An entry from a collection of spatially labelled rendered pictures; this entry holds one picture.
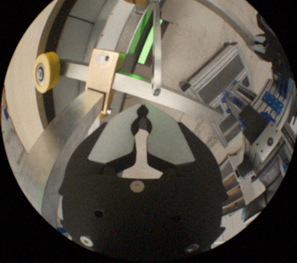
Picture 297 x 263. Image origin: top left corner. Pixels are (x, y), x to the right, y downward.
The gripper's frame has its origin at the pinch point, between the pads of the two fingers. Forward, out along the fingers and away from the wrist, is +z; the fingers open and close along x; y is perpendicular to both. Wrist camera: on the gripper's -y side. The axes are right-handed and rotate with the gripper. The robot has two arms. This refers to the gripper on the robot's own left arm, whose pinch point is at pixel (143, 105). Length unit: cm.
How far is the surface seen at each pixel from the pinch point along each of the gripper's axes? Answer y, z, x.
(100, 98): 0.4, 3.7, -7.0
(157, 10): -12.6, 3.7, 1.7
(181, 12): -60, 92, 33
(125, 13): -25.3, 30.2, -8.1
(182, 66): 3, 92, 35
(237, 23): -17.9, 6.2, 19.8
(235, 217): 245, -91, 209
